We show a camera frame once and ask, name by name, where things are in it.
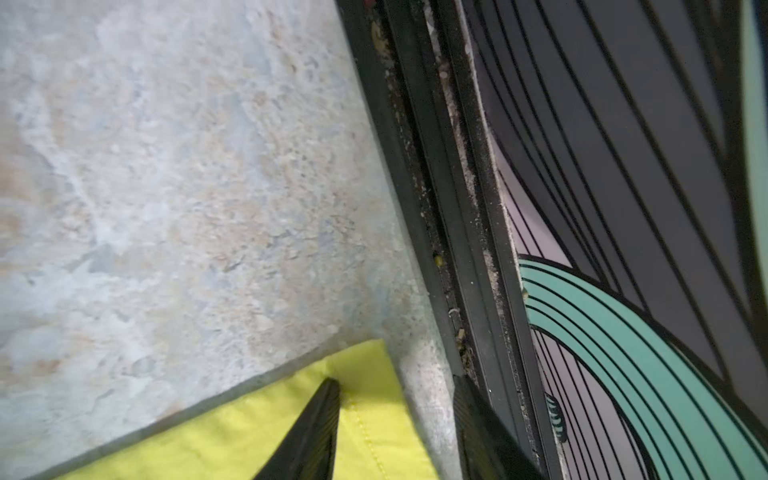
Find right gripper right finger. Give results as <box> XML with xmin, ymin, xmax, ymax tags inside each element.
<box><xmin>453</xmin><ymin>376</ymin><xmax>544</xmax><ymax>480</ymax></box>

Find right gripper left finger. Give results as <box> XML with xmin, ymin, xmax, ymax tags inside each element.
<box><xmin>254</xmin><ymin>378</ymin><xmax>341</xmax><ymax>480</ymax></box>

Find yellow-green long pants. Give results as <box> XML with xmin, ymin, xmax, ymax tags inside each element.
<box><xmin>67</xmin><ymin>340</ymin><xmax>438</xmax><ymax>479</ymax></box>

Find black table edge frame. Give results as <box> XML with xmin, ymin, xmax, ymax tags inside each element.
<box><xmin>338</xmin><ymin>1</ymin><xmax>563</xmax><ymax>479</ymax></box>

